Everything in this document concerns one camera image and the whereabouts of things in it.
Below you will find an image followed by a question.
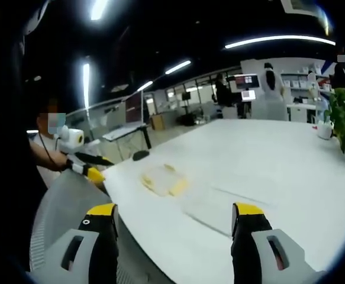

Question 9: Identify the black computer mouse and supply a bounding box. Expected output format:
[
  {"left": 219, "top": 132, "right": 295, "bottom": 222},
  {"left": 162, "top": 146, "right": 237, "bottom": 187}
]
[{"left": 132, "top": 150, "right": 151, "bottom": 162}]

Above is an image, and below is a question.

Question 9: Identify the black screen on stand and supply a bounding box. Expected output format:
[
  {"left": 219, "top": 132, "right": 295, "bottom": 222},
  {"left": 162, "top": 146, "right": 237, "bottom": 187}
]
[{"left": 180, "top": 91, "right": 192, "bottom": 115}]

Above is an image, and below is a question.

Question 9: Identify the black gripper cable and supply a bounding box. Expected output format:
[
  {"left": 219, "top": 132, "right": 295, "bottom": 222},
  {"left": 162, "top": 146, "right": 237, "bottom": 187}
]
[{"left": 38, "top": 134, "right": 68, "bottom": 172}]

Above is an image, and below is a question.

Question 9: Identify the yellow transparent bag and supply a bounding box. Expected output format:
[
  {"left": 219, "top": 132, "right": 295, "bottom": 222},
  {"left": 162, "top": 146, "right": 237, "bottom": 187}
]
[{"left": 140, "top": 163, "right": 178, "bottom": 196}]

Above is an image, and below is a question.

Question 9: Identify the shelf with white boxes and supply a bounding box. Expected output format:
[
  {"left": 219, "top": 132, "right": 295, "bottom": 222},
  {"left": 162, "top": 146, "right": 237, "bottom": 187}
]
[{"left": 280, "top": 63, "right": 333, "bottom": 93}]

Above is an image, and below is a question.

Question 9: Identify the white watering can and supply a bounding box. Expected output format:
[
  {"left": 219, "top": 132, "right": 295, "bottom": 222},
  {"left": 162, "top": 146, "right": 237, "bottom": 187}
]
[{"left": 316, "top": 120, "right": 336, "bottom": 141}]

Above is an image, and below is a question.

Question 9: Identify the person's black clothing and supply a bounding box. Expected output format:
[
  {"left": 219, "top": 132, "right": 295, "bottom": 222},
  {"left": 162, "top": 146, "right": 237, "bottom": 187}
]
[{"left": 0, "top": 32, "right": 49, "bottom": 272}]

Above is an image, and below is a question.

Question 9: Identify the grey mesh office chair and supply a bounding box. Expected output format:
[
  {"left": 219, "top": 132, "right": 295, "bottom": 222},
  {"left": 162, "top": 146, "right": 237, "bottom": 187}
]
[{"left": 29, "top": 169, "right": 169, "bottom": 284}]

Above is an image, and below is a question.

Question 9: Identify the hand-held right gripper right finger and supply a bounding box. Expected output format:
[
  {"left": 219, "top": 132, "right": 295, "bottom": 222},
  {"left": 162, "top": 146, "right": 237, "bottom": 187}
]
[{"left": 230, "top": 202, "right": 328, "bottom": 284}]

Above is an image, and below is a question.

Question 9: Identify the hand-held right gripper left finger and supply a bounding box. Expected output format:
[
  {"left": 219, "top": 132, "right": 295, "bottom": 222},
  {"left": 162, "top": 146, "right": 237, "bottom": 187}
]
[{"left": 27, "top": 202, "right": 120, "bottom": 284}]

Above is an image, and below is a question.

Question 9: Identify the computer monitor with red screen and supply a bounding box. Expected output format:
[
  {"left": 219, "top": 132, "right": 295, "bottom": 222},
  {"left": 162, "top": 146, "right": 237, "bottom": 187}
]
[{"left": 124, "top": 89, "right": 145, "bottom": 125}]

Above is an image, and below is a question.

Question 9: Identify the cardboard box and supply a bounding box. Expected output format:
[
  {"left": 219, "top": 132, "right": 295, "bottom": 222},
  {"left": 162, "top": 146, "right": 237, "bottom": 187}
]
[{"left": 150, "top": 114, "right": 166, "bottom": 131}]

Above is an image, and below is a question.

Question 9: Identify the white low cabinet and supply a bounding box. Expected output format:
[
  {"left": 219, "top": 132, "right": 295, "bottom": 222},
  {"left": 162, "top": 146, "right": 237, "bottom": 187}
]
[{"left": 286, "top": 102, "right": 318, "bottom": 124}]

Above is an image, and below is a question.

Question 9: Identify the wall screen with red picture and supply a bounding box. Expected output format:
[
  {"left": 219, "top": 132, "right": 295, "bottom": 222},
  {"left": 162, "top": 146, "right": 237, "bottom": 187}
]
[{"left": 234, "top": 73, "right": 261, "bottom": 89}]

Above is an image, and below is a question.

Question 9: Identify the yellow plastic buckle part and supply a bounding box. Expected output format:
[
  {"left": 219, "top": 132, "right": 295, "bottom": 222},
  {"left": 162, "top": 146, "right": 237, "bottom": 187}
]
[{"left": 168, "top": 178, "right": 189, "bottom": 198}]

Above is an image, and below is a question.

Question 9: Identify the ceiling light strip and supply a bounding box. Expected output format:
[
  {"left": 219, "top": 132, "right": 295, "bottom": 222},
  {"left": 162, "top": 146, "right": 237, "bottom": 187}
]
[
  {"left": 224, "top": 34, "right": 337, "bottom": 50},
  {"left": 164, "top": 60, "right": 192, "bottom": 75},
  {"left": 82, "top": 62, "right": 91, "bottom": 109},
  {"left": 136, "top": 80, "right": 154, "bottom": 92}
]

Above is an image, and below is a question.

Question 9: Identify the desk with black legs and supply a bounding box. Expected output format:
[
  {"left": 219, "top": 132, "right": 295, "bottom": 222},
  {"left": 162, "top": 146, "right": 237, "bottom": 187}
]
[{"left": 102, "top": 122, "right": 153, "bottom": 162}]

